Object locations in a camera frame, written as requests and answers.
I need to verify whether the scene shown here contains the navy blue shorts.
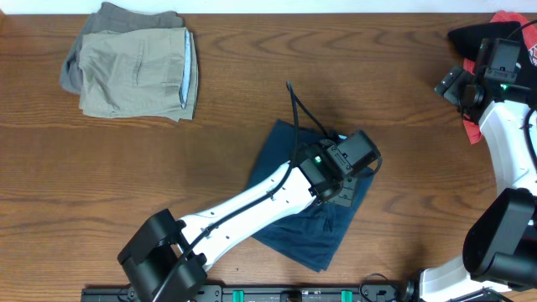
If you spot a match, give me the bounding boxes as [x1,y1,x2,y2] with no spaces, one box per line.
[246,120,373,272]

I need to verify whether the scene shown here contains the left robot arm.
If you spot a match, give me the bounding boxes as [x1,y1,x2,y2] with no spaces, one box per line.
[117,139,362,301]

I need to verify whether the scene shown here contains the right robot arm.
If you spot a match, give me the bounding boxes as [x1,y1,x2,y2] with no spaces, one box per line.
[399,65,536,301]

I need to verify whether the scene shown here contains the red garment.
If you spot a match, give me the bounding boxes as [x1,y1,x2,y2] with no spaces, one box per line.
[461,10,537,145]

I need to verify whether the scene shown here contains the black garment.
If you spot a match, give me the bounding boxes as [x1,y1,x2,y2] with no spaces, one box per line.
[448,21,536,90]

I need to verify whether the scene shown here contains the khaki folded shorts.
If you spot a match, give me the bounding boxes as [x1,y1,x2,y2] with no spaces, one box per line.
[79,27,199,122]

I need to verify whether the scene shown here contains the grey folded garment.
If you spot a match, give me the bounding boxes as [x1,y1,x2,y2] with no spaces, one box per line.
[60,2,185,95]

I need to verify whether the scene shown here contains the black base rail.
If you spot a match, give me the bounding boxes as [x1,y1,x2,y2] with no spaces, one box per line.
[81,283,420,302]

